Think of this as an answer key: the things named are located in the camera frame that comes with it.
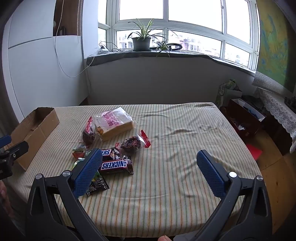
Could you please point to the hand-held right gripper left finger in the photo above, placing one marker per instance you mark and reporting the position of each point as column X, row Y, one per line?
column 87, row 173

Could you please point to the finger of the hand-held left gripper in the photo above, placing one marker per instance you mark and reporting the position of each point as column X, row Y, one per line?
column 17, row 149
column 5, row 141

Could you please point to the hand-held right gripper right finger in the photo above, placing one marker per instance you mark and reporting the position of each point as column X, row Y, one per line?
column 211, row 173

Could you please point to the green candy clear wrapper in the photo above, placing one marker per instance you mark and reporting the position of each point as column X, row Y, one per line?
column 78, row 165

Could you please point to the black snack packet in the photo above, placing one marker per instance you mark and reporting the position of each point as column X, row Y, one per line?
column 98, row 186

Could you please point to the cardboard box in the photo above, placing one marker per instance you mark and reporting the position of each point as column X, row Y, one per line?
column 34, row 136

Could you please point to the red green candy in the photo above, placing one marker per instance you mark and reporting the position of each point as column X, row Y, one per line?
column 79, row 153

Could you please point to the large brown chocolate bar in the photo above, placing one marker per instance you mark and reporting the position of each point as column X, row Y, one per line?
column 114, row 165

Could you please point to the small brown chocolate bar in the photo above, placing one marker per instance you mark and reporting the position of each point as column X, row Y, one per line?
column 108, row 153

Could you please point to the dark cake packet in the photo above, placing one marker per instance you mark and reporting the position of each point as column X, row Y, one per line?
column 130, row 143
column 87, row 136

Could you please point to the sliced bread package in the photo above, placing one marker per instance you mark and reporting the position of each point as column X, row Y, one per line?
column 115, row 124

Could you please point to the person's left hand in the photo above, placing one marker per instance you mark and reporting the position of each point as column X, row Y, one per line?
column 2, row 192

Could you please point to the person's right hand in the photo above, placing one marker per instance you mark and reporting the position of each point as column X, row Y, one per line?
column 165, row 238

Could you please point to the red paper sheet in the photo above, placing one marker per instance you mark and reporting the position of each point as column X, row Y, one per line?
column 254, row 151

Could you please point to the dark red box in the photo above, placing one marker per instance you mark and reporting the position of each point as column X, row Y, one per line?
column 245, row 118

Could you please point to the white cabinet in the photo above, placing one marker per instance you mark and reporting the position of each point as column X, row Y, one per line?
column 41, row 76

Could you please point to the green carton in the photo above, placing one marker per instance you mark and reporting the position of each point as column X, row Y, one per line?
column 225, row 92

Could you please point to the white lace cloth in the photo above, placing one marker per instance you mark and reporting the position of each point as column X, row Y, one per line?
column 277, row 111

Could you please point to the grey patterned cloth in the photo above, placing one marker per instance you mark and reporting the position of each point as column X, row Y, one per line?
column 268, row 82

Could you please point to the grey window sill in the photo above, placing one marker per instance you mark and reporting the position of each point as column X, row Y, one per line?
column 185, row 58

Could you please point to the small trailing plant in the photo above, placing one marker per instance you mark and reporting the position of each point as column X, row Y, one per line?
column 163, row 47

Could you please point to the brown wooden niche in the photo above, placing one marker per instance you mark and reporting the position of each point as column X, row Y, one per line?
column 69, row 20

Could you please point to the potted spider plant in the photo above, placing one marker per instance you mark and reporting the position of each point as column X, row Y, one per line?
column 141, row 42

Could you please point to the white framed window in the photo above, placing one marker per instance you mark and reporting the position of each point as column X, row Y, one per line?
column 185, row 23

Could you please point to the wall map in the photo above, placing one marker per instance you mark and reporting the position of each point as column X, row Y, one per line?
column 277, row 46

